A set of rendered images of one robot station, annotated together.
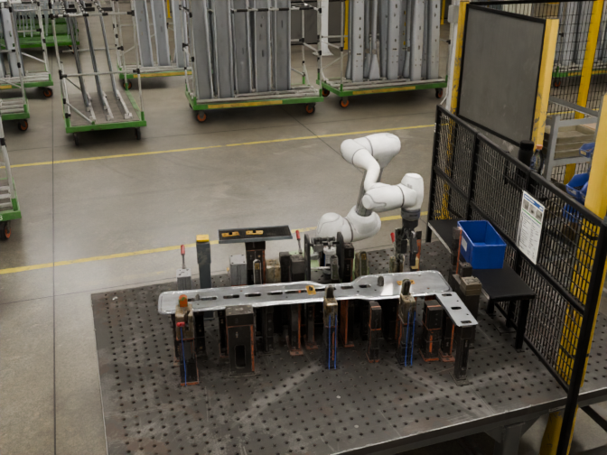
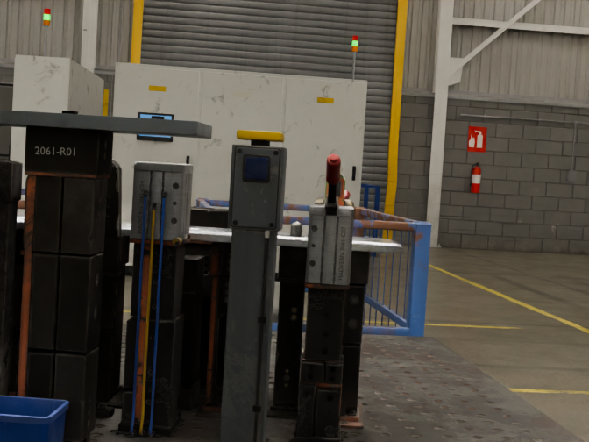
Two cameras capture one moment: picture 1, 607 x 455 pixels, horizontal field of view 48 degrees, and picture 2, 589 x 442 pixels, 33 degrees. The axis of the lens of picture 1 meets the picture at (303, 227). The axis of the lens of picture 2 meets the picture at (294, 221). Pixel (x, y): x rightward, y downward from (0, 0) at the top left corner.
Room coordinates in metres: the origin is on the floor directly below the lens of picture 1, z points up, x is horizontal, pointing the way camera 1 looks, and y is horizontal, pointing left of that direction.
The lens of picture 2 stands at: (4.39, 0.84, 1.11)
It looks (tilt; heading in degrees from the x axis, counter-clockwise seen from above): 3 degrees down; 192
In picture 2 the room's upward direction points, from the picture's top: 4 degrees clockwise
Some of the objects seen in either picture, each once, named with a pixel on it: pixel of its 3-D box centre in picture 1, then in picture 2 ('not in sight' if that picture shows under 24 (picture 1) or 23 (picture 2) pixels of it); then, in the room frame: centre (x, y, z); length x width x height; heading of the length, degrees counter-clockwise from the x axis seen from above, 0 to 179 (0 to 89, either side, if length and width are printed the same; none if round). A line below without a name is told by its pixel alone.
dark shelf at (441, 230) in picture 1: (475, 255); not in sight; (3.16, -0.89, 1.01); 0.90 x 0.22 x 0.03; 9
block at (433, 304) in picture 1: (430, 330); not in sight; (2.72, -0.60, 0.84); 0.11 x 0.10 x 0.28; 9
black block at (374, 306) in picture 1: (374, 332); not in sight; (2.69, -0.33, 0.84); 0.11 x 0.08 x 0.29; 9
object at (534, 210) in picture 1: (531, 227); not in sight; (2.88, -1.06, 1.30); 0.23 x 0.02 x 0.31; 9
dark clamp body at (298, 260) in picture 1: (297, 291); not in sight; (3.01, 0.03, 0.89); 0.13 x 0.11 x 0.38; 9
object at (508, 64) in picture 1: (491, 136); not in sight; (5.36, -1.53, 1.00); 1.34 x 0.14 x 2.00; 19
